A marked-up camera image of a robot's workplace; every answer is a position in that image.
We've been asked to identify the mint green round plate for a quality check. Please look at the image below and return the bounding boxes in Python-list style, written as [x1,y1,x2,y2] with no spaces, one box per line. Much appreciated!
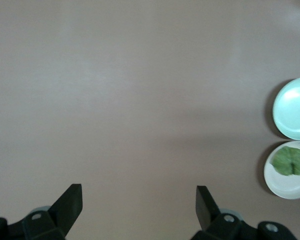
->
[272,76,300,141]

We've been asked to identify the beige round plate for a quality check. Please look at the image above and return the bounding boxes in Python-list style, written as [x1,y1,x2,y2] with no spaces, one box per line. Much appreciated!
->
[263,140,300,200]

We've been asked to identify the green lettuce leaf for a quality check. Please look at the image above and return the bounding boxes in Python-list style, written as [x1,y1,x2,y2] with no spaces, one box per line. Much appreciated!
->
[271,146,300,177]

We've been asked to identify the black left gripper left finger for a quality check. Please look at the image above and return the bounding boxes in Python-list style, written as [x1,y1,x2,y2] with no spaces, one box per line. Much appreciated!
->
[0,183,84,240]

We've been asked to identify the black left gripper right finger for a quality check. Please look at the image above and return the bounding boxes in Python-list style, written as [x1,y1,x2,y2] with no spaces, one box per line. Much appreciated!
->
[189,185,297,240]

